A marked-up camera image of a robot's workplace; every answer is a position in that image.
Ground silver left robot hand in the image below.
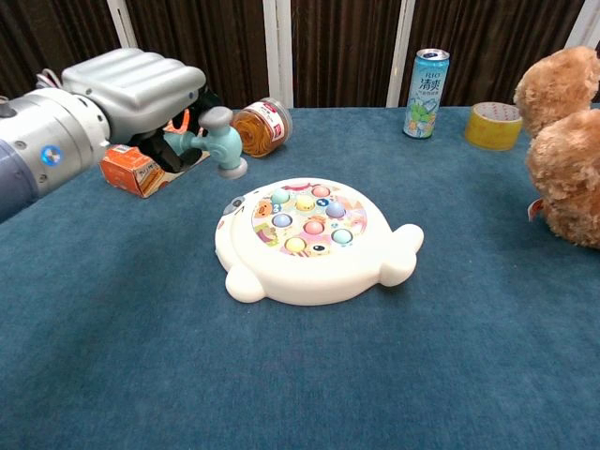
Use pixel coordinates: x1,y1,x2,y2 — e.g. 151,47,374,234
60,48,225,174

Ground light blue toy hammer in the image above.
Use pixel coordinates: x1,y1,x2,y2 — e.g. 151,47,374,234
163,106,248,181

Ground white whack-a-mole toy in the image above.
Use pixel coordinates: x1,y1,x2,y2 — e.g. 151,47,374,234
214,176,426,308

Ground orange snack box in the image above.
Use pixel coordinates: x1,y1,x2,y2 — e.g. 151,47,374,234
99,108,211,200

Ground clear jar of rubber bands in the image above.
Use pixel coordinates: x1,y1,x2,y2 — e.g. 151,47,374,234
232,97,293,159

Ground dark brown pleated curtain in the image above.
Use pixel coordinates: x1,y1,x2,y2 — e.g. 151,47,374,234
0,0,600,117

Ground light blue drink can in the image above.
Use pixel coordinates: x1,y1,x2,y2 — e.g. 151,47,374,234
402,47,451,141

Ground blue felt table cover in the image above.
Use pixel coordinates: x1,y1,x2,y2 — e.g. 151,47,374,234
0,106,600,450

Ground yellow packing tape roll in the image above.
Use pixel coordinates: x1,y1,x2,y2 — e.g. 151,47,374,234
464,101,524,152

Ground brown teddy bear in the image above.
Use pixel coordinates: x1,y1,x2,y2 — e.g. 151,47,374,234
513,45,600,248

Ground white frame post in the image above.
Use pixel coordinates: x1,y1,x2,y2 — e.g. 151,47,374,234
385,0,416,108
564,0,600,51
262,0,294,110
106,0,140,51

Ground left robot wrist cable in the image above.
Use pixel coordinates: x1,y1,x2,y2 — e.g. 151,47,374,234
35,67,65,91

